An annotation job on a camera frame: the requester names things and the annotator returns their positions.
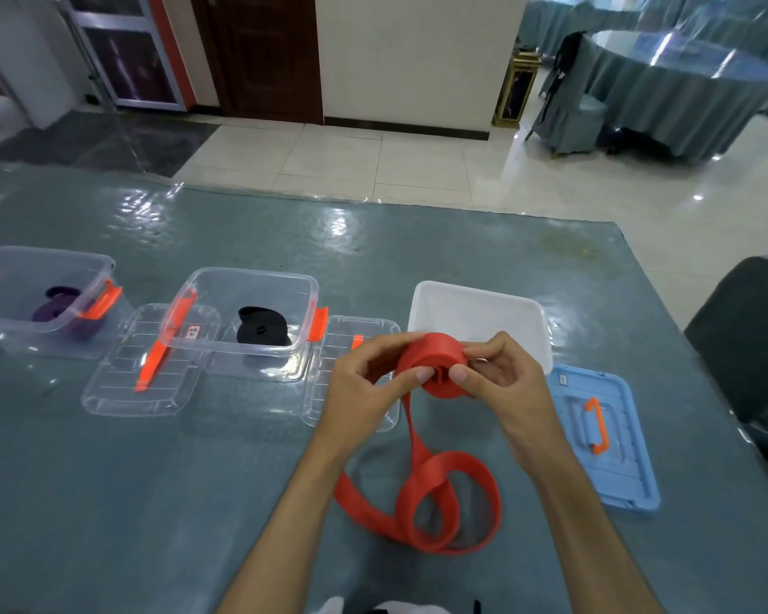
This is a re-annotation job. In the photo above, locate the narrow black resistance band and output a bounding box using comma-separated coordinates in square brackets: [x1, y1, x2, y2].
[236, 315, 291, 347]

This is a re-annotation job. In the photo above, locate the dark brown wooden door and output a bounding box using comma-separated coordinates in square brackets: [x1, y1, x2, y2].
[189, 0, 326, 125]

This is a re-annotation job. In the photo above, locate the purple resistance band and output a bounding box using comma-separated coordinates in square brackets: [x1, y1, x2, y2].
[32, 297, 101, 333]

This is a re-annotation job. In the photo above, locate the red resistance band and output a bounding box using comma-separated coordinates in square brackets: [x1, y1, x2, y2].
[332, 332, 503, 556]

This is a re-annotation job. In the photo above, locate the white framed glass door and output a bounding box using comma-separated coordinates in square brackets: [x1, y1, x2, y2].
[57, 0, 196, 113]

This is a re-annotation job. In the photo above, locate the clear lid orange handle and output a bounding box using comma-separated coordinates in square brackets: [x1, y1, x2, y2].
[301, 315, 403, 432]
[81, 303, 222, 418]

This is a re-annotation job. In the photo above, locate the person's right forearm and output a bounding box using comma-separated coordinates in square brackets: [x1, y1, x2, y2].
[534, 453, 664, 614]

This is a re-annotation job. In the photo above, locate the person's left hand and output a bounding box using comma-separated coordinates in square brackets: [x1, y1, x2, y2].
[313, 330, 436, 461]

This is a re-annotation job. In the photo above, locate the person's right hand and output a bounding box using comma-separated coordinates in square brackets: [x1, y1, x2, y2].
[450, 330, 574, 478]

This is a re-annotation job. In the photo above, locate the dark grey cushioned seat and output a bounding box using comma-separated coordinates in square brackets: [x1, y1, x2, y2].
[684, 255, 768, 471]

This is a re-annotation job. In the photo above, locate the blue lid orange handle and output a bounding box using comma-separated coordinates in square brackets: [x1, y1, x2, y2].
[545, 363, 661, 516]

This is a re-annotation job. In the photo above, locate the person's left forearm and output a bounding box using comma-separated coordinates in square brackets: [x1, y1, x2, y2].
[217, 437, 346, 614]

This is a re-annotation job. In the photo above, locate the distant teal cloth table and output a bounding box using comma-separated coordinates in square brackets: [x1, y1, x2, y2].
[518, 0, 644, 58]

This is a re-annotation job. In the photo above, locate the person's white shirt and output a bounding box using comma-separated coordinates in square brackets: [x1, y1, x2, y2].
[313, 597, 481, 614]

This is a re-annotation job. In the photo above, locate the round table with teal cloth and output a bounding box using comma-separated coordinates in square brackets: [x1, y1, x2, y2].
[575, 29, 768, 164]

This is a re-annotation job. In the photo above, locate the white plastic box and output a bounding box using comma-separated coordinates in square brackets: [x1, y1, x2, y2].
[407, 281, 555, 376]

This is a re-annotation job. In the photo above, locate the narrow white door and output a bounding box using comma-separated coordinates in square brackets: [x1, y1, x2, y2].
[0, 0, 81, 130]

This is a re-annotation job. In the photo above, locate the teal felt table cover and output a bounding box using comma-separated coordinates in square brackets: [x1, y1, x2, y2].
[0, 160, 768, 614]

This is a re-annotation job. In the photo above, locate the clear plastic storage box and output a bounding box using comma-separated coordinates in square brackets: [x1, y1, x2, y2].
[160, 266, 329, 383]
[0, 246, 123, 360]

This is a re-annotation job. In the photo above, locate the black hanging garment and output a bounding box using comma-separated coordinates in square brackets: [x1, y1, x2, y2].
[537, 31, 587, 122]

